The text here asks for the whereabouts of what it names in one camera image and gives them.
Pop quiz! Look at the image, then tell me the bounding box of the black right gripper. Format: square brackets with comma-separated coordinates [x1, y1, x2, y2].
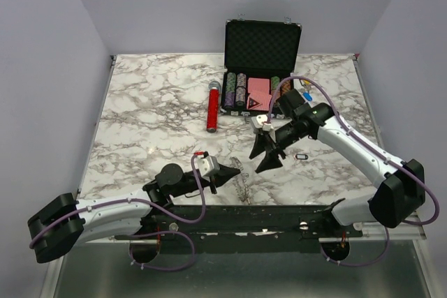
[249, 119, 307, 174]

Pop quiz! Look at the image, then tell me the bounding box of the round metal keyring disc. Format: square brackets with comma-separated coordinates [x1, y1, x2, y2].
[230, 156, 251, 205]

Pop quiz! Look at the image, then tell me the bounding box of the black white key tag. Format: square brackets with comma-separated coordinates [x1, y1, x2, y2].
[295, 154, 309, 161]

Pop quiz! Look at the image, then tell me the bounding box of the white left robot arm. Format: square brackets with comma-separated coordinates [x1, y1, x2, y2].
[27, 163, 240, 264]

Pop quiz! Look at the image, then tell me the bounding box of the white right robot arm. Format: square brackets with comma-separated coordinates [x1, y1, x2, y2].
[249, 89, 425, 237]

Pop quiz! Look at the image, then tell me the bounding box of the black triangular all-in button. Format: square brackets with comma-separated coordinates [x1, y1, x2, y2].
[247, 96, 261, 110]

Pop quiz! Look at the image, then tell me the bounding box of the loose pink playing cards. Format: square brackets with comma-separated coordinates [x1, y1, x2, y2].
[248, 91, 272, 111]

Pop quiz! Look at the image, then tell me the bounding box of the orange blue lower chip stack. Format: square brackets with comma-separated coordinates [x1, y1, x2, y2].
[235, 87, 246, 107]

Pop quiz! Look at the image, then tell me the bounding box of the orange blue chip stack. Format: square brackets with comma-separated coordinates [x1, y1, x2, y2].
[236, 73, 247, 87]
[235, 87, 246, 107]

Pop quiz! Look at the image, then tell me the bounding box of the purple chip stack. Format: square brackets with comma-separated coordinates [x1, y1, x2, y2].
[223, 91, 235, 108]

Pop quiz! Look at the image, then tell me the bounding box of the pink playing card deck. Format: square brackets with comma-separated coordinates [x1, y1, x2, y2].
[247, 77, 270, 94]

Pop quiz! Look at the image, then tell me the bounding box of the orange black chip stack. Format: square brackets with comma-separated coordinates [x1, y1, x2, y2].
[281, 80, 293, 95]

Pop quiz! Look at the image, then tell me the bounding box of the blue key tag far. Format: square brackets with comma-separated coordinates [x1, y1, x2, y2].
[303, 92, 312, 101]

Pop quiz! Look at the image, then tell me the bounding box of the green chip stack right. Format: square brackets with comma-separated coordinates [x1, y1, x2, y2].
[270, 76, 281, 91]

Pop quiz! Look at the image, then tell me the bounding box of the green blue chip stack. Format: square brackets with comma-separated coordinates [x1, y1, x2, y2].
[226, 73, 237, 93]

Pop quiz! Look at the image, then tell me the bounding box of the red glitter microphone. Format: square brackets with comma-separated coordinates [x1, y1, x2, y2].
[206, 81, 221, 133]

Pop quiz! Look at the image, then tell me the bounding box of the black poker chip case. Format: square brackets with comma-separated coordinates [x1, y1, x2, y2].
[220, 19, 302, 117]

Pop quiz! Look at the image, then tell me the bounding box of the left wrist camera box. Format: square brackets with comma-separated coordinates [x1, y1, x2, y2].
[198, 155, 220, 177]

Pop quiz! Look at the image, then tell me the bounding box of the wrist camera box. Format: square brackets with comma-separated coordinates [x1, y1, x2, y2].
[250, 114, 274, 134]
[198, 155, 220, 177]

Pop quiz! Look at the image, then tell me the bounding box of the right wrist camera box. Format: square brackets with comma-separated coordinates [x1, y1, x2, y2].
[250, 114, 274, 134]

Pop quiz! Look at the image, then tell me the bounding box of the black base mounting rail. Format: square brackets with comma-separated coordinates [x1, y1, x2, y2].
[135, 205, 362, 254]

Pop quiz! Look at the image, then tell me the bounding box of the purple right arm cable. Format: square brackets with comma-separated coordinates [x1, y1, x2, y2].
[267, 76, 440, 269]

